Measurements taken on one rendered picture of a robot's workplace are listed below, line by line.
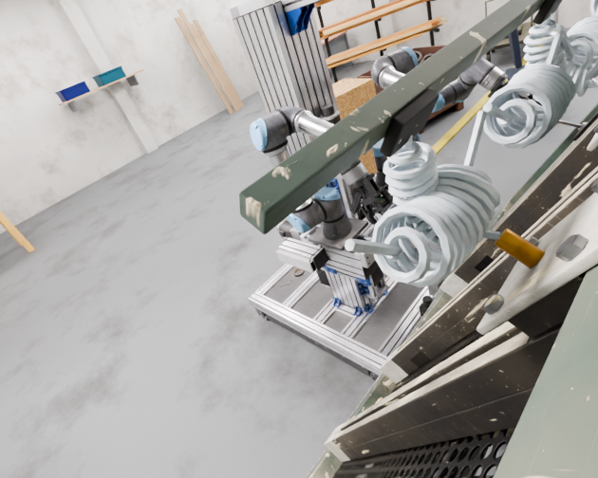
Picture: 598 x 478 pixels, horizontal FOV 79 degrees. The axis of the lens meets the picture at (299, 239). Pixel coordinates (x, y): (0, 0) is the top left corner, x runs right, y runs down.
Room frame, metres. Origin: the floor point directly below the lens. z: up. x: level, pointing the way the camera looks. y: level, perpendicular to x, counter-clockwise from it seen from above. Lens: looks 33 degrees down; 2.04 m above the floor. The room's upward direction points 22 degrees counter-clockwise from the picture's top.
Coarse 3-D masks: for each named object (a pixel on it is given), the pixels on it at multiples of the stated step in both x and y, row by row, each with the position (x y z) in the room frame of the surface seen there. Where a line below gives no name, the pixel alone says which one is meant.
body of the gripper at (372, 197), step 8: (368, 176) 0.99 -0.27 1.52; (360, 184) 0.99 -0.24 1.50; (368, 184) 0.98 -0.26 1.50; (376, 184) 0.98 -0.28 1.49; (368, 192) 0.99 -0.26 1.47; (376, 192) 0.96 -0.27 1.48; (384, 192) 0.97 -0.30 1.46; (368, 200) 0.97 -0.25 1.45; (376, 200) 0.94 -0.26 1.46; (384, 200) 0.97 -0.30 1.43; (392, 200) 0.96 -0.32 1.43; (368, 208) 0.98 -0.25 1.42; (376, 208) 0.95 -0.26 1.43
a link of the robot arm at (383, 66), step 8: (384, 56) 1.73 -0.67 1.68; (376, 64) 1.71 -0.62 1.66; (384, 64) 1.67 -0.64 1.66; (392, 64) 1.69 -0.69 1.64; (376, 72) 1.67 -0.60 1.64; (384, 72) 1.64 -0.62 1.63; (392, 72) 1.61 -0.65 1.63; (400, 72) 1.60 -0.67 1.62; (376, 80) 1.67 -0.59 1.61; (384, 80) 1.62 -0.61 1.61; (392, 80) 1.58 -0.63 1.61; (384, 88) 1.66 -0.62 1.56; (448, 88) 1.35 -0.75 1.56; (440, 96) 1.33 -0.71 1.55; (448, 96) 1.33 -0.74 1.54; (456, 96) 1.34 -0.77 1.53; (440, 104) 1.32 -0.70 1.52; (448, 104) 1.35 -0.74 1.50; (432, 112) 1.34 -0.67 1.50
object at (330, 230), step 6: (342, 216) 1.46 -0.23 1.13; (324, 222) 1.48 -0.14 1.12; (330, 222) 1.45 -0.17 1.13; (336, 222) 1.44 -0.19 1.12; (342, 222) 1.45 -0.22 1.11; (348, 222) 1.47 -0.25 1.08; (324, 228) 1.48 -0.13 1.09; (330, 228) 1.45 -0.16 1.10; (336, 228) 1.44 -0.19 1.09; (342, 228) 1.44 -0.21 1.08; (348, 228) 1.45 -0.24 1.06; (324, 234) 1.48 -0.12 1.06; (330, 234) 1.44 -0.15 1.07; (336, 234) 1.43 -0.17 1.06; (342, 234) 1.43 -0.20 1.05
